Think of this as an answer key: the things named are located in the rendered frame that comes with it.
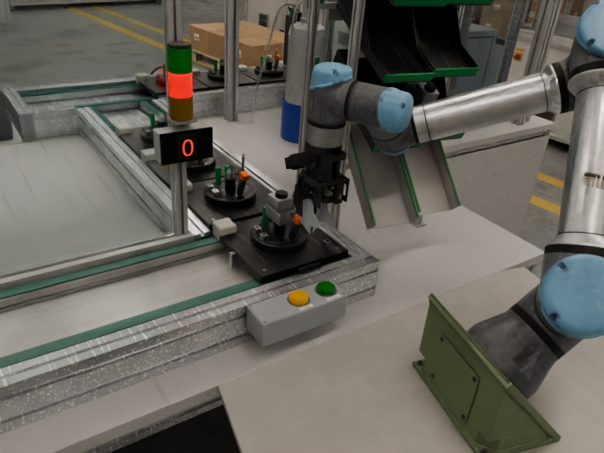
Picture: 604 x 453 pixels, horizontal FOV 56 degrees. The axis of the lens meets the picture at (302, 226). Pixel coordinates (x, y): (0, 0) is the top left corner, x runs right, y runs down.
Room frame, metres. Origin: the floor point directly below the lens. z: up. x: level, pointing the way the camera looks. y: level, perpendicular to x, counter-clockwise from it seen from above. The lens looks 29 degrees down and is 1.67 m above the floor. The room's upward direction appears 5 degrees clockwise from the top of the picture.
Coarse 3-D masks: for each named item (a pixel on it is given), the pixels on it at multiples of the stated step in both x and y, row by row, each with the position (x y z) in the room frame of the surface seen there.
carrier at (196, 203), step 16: (192, 192) 1.38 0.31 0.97; (208, 192) 1.35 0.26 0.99; (224, 192) 1.36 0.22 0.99; (256, 192) 1.41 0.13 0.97; (272, 192) 1.42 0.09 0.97; (192, 208) 1.29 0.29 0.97; (208, 208) 1.30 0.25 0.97; (224, 208) 1.31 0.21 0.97; (240, 208) 1.32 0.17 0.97; (256, 208) 1.32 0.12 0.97; (208, 224) 1.22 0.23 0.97
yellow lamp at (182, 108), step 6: (192, 96) 1.16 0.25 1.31; (174, 102) 1.13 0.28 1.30; (180, 102) 1.13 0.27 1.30; (186, 102) 1.14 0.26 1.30; (192, 102) 1.16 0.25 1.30; (174, 108) 1.13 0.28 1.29; (180, 108) 1.13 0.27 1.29; (186, 108) 1.14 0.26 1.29; (192, 108) 1.15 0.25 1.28; (174, 114) 1.13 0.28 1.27; (180, 114) 1.13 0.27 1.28; (186, 114) 1.14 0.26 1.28; (192, 114) 1.15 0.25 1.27; (174, 120) 1.14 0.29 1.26; (180, 120) 1.13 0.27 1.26; (186, 120) 1.14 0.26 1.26
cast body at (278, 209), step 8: (280, 192) 1.17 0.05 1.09; (272, 200) 1.16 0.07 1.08; (280, 200) 1.15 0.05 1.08; (288, 200) 1.16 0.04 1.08; (272, 208) 1.16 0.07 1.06; (280, 208) 1.15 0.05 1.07; (288, 208) 1.16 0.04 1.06; (272, 216) 1.16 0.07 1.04; (280, 216) 1.14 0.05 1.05; (288, 216) 1.15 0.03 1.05; (280, 224) 1.14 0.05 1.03
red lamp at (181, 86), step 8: (168, 72) 1.15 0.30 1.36; (168, 80) 1.15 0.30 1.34; (176, 80) 1.13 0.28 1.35; (184, 80) 1.14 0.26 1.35; (168, 88) 1.15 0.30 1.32; (176, 88) 1.13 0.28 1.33; (184, 88) 1.14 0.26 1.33; (192, 88) 1.16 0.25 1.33; (176, 96) 1.13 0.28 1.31; (184, 96) 1.14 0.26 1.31
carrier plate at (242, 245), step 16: (240, 224) 1.23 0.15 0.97; (224, 240) 1.15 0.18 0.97; (240, 240) 1.15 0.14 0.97; (320, 240) 1.18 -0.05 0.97; (240, 256) 1.08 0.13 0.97; (256, 256) 1.09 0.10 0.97; (272, 256) 1.09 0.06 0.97; (288, 256) 1.10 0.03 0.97; (304, 256) 1.10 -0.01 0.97; (320, 256) 1.11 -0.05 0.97; (336, 256) 1.13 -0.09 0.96; (256, 272) 1.02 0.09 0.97; (272, 272) 1.03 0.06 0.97; (288, 272) 1.05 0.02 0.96
